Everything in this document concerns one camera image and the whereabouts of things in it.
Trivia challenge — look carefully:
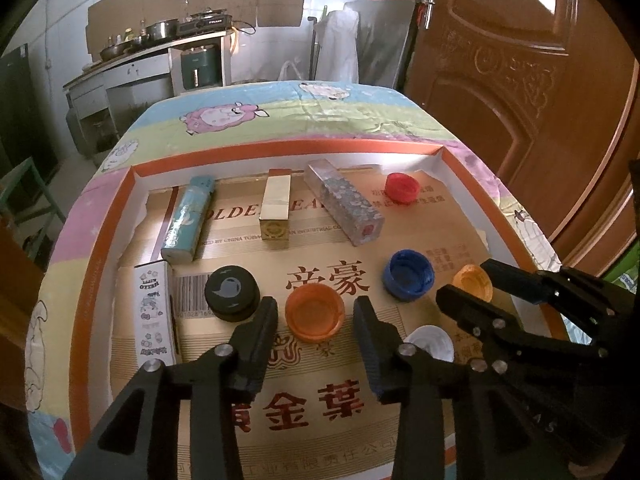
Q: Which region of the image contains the white kitchen counter cabinet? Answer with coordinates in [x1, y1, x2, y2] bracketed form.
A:
[64, 29, 234, 158]

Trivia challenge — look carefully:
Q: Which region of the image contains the green air fryer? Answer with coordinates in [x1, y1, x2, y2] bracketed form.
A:
[180, 44, 222, 90]

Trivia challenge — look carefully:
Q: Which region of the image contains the black round cap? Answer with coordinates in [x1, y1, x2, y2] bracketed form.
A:
[204, 266, 260, 322]

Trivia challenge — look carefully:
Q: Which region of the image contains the teal lighter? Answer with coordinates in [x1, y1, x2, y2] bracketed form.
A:
[160, 176, 215, 266]

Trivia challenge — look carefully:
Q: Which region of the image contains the light orange bottle cap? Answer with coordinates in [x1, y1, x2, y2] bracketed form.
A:
[451, 264, 494, 302]

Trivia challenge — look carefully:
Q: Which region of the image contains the clear glittery rectangular box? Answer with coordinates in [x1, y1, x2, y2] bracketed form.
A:
[304, 159, 385, 246]

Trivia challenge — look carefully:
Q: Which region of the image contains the red bottle cap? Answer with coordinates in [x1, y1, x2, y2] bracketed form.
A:
[384, 172, 421, 205]

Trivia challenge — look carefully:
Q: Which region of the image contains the green wooden stool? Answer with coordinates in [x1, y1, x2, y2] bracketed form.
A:
[1, 157, 66, 261]

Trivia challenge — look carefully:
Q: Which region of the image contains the white cartoon printed box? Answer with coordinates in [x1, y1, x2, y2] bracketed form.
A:
[132, 259, 181, 366]

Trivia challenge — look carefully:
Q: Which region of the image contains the colourful cartoon sheep tablecloth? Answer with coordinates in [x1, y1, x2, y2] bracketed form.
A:
[25, 81, 560, 479]

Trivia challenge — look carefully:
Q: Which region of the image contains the black gas stove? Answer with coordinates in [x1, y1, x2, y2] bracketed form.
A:
[176, 9, 232, 38]

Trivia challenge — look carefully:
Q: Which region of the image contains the gold rectangular box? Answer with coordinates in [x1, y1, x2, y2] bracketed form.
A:
[259, 168, 292, 249]

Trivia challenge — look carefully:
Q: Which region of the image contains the steel cooking pot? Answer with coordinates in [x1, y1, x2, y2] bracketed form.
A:
[145, 18, 180, 44]

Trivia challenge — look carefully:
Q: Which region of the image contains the brown wooden door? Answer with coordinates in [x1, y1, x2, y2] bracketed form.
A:
[405, 0, 639, 275]

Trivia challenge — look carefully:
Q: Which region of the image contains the orange-rimmed shallow tray box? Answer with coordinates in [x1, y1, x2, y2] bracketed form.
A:
[68, 140, 560, 479]

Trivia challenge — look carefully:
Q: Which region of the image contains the blue bottle cap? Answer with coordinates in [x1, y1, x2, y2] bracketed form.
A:
[382, 249, 435, 302]

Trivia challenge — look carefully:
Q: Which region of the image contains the white bottle cap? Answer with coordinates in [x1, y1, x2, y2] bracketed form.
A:
[404, 325, 454, 363]

